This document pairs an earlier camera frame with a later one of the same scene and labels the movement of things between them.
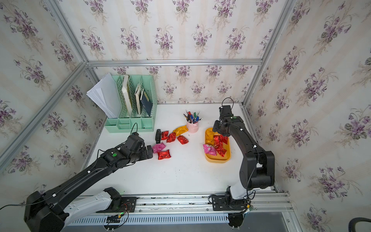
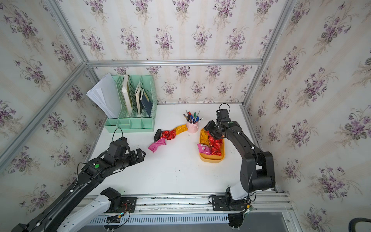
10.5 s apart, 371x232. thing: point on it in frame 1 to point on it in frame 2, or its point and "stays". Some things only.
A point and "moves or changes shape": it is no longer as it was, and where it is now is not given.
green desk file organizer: (138, 104) stays
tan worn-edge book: (137, 101) stays
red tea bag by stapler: (164, 135) stays
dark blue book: (147, 103) stays
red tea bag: (182, 139) to (215, 143)
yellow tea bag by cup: (180, 130) stays
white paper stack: (105, 95) stays
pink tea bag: (207, 149) moves or changes shape
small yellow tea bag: (209, 136) moves or changes shape
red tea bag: (221, 151) moves or changes shape
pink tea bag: (158, 147) moves or changes shape
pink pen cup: (192, 127) stays
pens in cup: (190, 118) stays
